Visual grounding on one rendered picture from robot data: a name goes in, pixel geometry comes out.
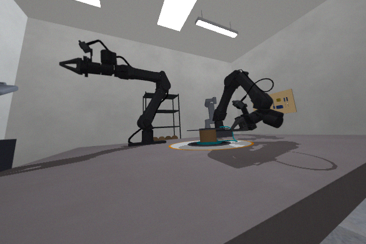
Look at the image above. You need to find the white circular mat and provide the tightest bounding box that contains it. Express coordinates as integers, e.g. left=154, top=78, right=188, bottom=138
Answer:
left=171, top=140, right=252, bottom=150

